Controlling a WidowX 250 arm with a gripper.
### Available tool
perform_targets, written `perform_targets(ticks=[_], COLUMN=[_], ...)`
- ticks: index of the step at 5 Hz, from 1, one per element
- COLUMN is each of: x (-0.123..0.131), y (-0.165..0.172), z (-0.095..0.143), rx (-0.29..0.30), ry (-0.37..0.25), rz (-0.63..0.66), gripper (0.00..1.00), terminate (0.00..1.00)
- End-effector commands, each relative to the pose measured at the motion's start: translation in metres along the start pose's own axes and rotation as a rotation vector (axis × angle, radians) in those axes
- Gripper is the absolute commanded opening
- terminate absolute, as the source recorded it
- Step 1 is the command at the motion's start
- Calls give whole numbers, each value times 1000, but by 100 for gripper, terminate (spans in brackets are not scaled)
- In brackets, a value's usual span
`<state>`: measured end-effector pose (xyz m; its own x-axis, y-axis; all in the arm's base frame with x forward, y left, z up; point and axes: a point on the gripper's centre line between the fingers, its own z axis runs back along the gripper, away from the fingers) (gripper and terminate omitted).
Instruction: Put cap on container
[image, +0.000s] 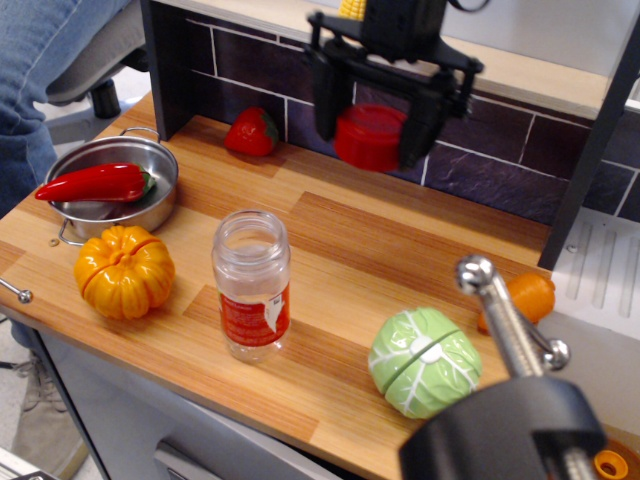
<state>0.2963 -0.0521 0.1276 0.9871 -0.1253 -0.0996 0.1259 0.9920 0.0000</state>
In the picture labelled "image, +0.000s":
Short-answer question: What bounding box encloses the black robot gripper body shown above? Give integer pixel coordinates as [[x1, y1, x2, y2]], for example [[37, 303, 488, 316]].
[[305, 1, 484, 117]]

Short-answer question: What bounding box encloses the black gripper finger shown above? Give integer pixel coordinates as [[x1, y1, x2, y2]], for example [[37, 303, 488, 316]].
[[399, 74, 456, 169], [305, 47, 353, 141]]

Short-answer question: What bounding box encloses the red plastic cap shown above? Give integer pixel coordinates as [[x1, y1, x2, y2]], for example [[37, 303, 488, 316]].
[[334, 104, 407, 172]]

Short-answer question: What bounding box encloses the yellow toy corn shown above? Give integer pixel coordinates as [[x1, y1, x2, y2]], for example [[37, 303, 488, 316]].
[[338, 0, 367, 21]]

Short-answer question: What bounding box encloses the red toy strawberry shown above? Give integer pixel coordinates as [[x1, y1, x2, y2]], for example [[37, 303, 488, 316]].
[[224, 107, 279, 156]]

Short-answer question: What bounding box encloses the clear plastic jar red label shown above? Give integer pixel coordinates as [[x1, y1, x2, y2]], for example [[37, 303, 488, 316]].
[[212, 210, 291, 364]]

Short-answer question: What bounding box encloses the stainless steel pot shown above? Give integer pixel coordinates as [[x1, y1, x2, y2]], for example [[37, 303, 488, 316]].
[[36, 133, 179, 246]]

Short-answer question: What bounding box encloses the grey office chair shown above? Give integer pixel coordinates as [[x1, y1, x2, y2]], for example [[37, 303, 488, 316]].
[[45, 1, 149, 145]]

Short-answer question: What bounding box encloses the orange toy carrot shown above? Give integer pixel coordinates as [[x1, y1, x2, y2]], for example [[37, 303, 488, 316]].
[[506, 273, 556, 325]]

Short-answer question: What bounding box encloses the red toy chili pepper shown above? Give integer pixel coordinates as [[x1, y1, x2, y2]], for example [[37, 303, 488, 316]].
[[35, 163, 155, 203]]

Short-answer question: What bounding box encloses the white toy sink drainer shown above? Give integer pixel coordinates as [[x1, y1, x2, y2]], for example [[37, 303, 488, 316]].
[[552, 208, 640, 340]]

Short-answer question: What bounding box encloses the green toy cabbage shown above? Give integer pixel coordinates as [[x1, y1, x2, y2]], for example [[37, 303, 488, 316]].
[[368, 308, 483, 419]]

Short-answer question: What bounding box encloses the orange toy pumpkin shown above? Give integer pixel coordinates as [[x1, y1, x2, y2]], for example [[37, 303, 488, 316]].
[[73, 226, 175, 320]]

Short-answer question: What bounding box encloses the person leg in jeans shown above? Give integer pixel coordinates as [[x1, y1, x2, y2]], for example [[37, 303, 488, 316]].
[[0, 0, 132, 351]]

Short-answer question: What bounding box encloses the black clamp with metal screw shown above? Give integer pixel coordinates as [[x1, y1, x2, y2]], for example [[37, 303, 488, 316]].
[[399, 255, 607, 479]]

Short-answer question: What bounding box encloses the metal knob rod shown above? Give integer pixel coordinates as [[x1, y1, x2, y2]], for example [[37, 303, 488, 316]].
[[0, 278, 33, 304]]

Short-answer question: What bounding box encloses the grey shoe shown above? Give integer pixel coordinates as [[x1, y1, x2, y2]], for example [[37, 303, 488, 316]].
[[11, 353, 88, 479]]

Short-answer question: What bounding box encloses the black cable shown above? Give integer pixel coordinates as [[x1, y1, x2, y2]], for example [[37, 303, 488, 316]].
[[447, 0, 491, 14]]

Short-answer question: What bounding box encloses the orange plastic ring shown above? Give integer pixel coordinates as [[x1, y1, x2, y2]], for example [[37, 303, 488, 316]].
[[592, 449, 630, 480]]

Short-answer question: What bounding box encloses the grey drawer handle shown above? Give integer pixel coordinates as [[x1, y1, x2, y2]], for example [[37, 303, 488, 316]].
[[154, 441, 217, 480]]

